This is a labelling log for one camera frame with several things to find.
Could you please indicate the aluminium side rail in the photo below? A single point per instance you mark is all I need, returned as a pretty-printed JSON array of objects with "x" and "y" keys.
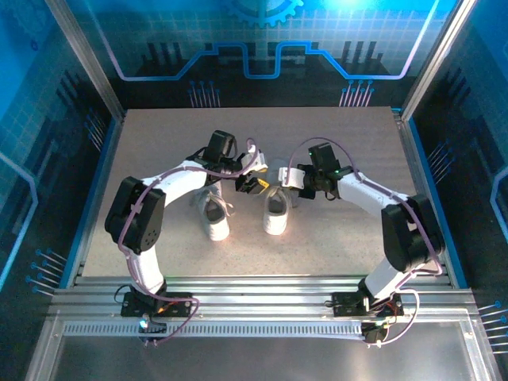
[{"x": 409, "y": 151}]

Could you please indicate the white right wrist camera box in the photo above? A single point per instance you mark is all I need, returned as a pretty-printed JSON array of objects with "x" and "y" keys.
[{"x": 291, "y": 176}]

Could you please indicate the aluminium corner post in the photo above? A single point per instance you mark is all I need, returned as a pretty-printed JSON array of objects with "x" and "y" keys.
[
  {"x": 85, "y": 59},
  {"x": 436, "y": 59}
]

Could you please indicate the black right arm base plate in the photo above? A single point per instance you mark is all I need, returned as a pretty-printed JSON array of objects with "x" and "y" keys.
[{"x": 345, "y": 305}]

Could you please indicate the white sneaker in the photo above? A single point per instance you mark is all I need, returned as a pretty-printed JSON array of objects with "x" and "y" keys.
[
  {"x": 275, "y": 226},
  {"x": 218, "y": 230}
]

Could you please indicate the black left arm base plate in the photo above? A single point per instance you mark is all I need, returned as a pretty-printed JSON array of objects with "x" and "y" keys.
[{"x": 178, "y": 305}]

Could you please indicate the aluminium frame rail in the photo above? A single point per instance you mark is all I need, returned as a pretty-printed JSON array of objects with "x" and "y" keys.
[{"x": 258, "y": 295}]

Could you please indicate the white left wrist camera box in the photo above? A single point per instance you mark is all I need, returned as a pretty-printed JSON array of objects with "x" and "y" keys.
[{"x": 256, "y": 158}]

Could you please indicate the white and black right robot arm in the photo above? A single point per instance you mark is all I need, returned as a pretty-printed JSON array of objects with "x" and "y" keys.
[{"x": 409, "y": 234}]

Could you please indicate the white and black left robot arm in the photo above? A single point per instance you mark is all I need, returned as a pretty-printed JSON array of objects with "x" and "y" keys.
[{"x": 135, "y": 214}]

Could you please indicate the blue table edge trim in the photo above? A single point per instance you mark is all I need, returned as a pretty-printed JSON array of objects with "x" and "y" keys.
[
  {"x": 100, "y": 178},
  {"x": 422, "y": 158}
]

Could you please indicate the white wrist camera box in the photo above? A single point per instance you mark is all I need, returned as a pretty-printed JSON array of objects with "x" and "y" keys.
[
  {"x": 256, "y": 158},
  {"x": 291, "y": 176}
]

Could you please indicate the black connector module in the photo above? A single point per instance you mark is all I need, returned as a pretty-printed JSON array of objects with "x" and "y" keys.
[
  {"x": 375, "y": 333},
  {"x": 152, "y": 327}
]

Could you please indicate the grey metal front panel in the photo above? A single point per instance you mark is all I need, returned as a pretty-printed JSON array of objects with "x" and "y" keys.
[{"x": 258, "y": 357}]

